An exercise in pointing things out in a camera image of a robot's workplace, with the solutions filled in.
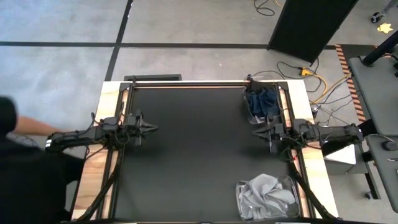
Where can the grey desk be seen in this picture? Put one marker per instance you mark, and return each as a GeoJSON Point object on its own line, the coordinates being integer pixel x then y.
{"type": "Point", "coordinates": [373, 93]}
{"type": "Point", "coordinates": [385, 180]}

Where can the yellow paper scrap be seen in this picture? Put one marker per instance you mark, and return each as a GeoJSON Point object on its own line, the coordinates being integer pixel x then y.
{"type": "Point", "coordinates": [385, 28]}

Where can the person's forearm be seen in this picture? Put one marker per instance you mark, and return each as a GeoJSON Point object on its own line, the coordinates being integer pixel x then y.
{"type": "Point", "coordinates": [34, 126]}

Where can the black caster wheel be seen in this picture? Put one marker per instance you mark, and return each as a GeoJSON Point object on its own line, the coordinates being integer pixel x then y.
{"type": "Point", "coordinates": [377, 17]}

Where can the black cabinet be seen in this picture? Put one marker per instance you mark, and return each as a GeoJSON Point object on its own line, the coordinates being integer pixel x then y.
{"type": "Point", "coordinates": [311, 28]}

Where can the black beam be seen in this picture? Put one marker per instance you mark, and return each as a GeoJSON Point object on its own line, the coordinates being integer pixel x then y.
{"type": "Point", "coordinates": [370, 127]}

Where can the black table mat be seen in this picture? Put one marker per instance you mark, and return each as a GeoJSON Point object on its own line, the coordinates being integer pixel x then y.
{"type": "Point", "coordinates": [199, 140]}

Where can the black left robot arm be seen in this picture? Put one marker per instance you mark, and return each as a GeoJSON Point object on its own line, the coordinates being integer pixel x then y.
{"type": "Point", "coordinates": [77, 137]}

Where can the black pole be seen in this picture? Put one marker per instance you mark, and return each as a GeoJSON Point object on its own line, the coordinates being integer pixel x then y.
{"type": "Point", "coordinates": [379, 49]}

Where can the person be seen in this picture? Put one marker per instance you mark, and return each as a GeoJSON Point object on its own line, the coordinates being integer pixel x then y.
{"type": "Point", "coordinates": [28, 186]}

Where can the dark blue towel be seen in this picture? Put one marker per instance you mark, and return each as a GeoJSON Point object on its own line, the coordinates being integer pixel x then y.
{"type": "Point", "coordinates": [262, 102]}

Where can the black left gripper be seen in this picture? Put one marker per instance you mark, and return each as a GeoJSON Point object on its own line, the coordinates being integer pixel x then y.
{"type": "Point", "coordinates": [132, 126]}

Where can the yellow power plug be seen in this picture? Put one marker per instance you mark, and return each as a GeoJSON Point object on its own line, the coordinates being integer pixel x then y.
{"type": "Point", "coordinates": [305, 72]}

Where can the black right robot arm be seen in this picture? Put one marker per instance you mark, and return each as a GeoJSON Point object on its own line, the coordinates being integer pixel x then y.
{"type": "Point", "coordinates": [329, 133]}

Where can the clear plastic bin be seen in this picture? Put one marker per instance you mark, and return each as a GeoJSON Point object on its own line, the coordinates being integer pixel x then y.
{"type": "Point", "coordinates": [253, 119]}
{"type": "Point", "coordinates": [297, 205]}

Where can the black computer mouse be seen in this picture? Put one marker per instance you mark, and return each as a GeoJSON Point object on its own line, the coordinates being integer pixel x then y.
{"type": "Point", "coordinates": [389, 146]}

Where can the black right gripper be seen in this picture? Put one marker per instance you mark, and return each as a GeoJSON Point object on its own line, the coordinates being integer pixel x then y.
{"type": "Point", "coordinates": [281, 131]}

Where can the orange black striped strip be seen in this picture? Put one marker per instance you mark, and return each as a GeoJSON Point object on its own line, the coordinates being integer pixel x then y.
{"type": "Point", "coordinates": [343, 60]}

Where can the pale step stool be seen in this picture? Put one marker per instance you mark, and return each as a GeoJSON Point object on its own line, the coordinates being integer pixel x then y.
{"type": "Point", "coordinates": [342, 155]}

